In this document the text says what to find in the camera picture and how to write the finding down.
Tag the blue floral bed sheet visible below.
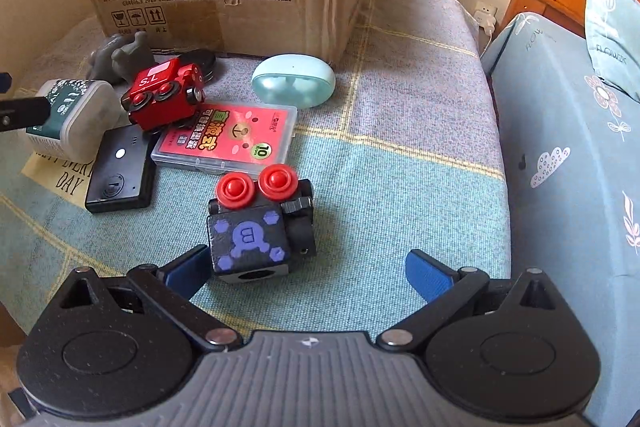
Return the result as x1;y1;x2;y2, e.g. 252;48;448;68
480;12;640;427

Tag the red snack packet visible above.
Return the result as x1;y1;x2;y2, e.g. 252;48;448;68
151;103;299;178

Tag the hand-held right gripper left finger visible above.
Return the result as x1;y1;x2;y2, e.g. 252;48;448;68
60;244;243;352

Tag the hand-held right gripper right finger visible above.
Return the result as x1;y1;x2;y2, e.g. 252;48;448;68
375;249;558;353

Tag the black cube toy train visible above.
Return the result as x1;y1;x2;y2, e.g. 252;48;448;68
206;164;317;286

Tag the checked blue grey blanket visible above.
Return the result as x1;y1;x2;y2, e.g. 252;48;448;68
0;0;514;344

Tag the light blue pillow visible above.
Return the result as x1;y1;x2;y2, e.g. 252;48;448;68
584;0;640;104

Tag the black rectangular device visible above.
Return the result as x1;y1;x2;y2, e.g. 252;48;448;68
85;125;159;214

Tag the grey animal figurine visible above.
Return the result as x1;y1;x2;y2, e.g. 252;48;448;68
89;32;154;86

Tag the white container with green label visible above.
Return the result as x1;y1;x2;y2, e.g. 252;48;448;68
25;78;119;163

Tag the red toy train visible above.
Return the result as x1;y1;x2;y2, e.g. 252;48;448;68
121;57;206;132

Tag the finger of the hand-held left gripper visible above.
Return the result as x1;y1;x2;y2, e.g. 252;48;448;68
0;94;54;131

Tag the black round object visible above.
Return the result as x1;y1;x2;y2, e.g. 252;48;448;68
175;49;219;84

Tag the cream printed cloth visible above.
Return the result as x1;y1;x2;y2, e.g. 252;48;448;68
20;151;102;210

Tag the mint green oval case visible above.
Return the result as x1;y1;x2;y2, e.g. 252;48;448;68
251;53;337;109

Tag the white wall plug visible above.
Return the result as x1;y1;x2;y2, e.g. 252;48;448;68
472;0;499;32

